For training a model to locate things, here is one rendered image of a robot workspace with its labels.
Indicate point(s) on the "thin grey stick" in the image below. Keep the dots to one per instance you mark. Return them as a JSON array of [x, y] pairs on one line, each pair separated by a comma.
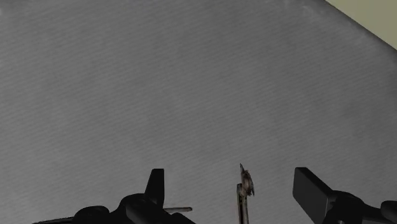
[[180, 209]]

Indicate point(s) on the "grey fabric upholstered furniture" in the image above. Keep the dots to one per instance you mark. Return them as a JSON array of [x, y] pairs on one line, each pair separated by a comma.
[[173, 93]]

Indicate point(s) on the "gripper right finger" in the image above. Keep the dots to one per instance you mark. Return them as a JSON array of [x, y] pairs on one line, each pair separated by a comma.
[[313, 192]]

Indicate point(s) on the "thin brown upright object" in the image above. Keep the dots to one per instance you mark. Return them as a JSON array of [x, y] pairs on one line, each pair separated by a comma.
[[245, 189]]

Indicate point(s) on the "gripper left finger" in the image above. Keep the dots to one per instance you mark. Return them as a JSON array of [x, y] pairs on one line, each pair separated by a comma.
[[145, 208]]

